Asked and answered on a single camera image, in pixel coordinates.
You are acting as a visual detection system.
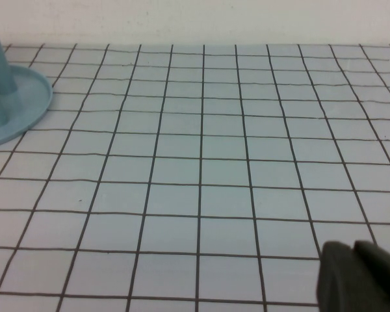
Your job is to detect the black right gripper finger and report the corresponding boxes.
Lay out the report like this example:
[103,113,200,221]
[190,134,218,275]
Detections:
[317,240,390,312]

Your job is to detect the grid pattern tablecloth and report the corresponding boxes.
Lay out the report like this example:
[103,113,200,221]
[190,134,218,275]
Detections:
[0,43,390,312]

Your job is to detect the blue cup stand white caps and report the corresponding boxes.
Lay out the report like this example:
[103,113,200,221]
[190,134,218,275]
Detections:
[0,0,54,150]

